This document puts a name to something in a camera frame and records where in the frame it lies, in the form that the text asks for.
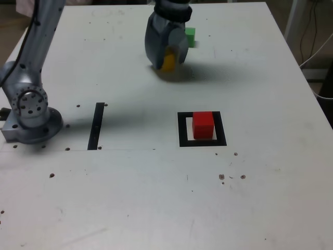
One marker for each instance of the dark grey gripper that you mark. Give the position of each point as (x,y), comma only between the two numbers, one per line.
(174,24)

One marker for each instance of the yellow cube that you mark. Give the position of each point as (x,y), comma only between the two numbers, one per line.
(169,62)

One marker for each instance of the green cube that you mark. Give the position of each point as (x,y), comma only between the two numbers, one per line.
(191,36)

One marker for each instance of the red cube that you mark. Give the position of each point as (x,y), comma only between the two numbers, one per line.
(203,126)

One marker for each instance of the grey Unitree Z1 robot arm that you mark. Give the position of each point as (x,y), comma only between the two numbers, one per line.
(28,78)

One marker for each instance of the black tape square outline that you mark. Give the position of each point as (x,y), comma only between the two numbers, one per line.
(203,143)

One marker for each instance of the black tape strip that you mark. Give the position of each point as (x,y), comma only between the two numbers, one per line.
(95,125)

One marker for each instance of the pale pink cloth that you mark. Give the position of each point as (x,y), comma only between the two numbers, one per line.
(22,5)

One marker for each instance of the grey power strip box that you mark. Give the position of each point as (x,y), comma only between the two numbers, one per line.
(313,74)

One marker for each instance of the white table leg post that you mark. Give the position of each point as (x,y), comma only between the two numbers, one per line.
(291,20)

